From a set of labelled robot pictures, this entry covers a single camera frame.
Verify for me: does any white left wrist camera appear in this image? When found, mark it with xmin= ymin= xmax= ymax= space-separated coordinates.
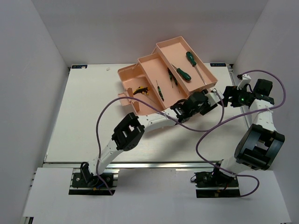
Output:
xmin=205 ymin=88 xmax=224 ymax=106

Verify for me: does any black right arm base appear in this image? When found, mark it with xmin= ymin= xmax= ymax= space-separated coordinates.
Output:
xmin=190 ymin=168 xmax=241 ymax=198

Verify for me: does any large green-handled screwdriver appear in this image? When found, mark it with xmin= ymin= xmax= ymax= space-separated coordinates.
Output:
xmin=172 ymin=64 xmax=192 ymax=82

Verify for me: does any front aluminium rail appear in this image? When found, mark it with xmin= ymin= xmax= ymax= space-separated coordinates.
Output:
xmin=44 ymin=161 xmax=222 ymax=172

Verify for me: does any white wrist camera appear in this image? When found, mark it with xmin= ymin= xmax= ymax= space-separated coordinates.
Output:
xmin=205 ymin=88 xmax=224 ymax=106
xmin=237 ymin=74 xmax=251 ymax=90

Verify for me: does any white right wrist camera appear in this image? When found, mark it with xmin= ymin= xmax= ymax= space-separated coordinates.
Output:
xmin=237 ymin=74 xmax=251 ymax=90

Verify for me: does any pink plastic toolbox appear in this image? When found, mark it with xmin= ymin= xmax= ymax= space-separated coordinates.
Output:
xmin=118 ymin=36 xmax=218 ymax=115

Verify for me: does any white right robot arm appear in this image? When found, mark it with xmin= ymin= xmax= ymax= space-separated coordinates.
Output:
xmin=211 ymin=79 xmax=285 ymax=186

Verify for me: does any yellow-black T-handle hex key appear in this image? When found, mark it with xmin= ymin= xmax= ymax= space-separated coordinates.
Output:
xmin=133 ymin=86 xmax=149 ymax=96
xmin=133 ymin=86 xmax=158 ymax=108

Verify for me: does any small black-green precision screwdriver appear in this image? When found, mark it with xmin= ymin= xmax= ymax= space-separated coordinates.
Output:
xmin=156 ymin=81 xmax=164 ymax=101

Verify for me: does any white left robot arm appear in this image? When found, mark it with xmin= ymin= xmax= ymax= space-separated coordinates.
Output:
xmin=80 ymin=89 xmax=224 ymax=186

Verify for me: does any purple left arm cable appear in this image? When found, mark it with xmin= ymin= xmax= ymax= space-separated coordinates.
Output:
xmin=95 ymin=90 xmax=226 ymax=196

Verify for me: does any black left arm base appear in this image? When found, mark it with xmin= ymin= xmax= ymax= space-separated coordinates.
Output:
xmin=68 ymin=162 xmax=117 ymax=196

